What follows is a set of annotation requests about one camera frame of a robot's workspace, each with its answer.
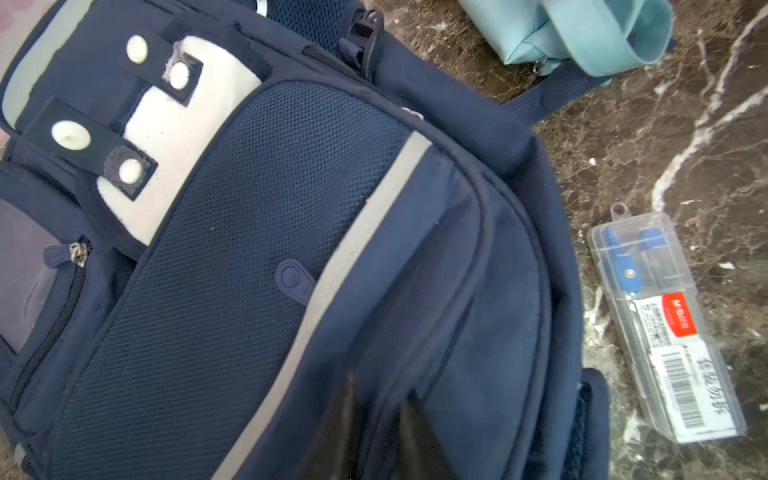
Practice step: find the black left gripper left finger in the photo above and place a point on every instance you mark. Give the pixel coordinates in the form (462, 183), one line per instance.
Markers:
(333, 453)

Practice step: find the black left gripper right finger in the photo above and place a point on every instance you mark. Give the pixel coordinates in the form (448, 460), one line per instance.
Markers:
(420, 454)

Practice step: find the navy blue student backpack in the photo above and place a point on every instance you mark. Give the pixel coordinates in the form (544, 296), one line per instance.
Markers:
(213, 212)

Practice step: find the teal pencil pouch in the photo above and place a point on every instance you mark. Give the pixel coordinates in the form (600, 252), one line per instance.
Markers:
(602, 37)

